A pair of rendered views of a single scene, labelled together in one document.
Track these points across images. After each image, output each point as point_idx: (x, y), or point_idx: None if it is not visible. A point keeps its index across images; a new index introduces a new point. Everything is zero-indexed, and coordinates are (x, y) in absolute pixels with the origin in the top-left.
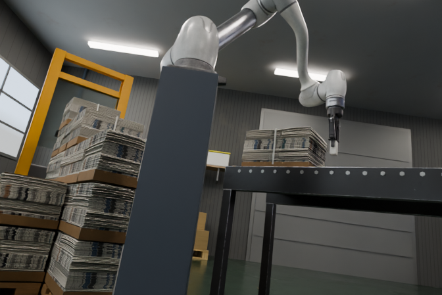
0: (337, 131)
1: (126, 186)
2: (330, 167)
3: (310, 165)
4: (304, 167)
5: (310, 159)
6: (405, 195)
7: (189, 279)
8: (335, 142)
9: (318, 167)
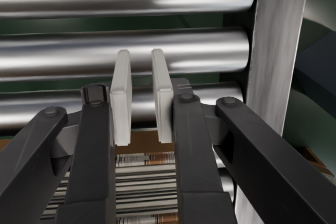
0: (85, 183)
1: None
2: None
3: (173, 144)
4: (287, 101)
5: (158, 173)
6: None
7: (333, 92)
8: (170, 83)
9: (297, 48)
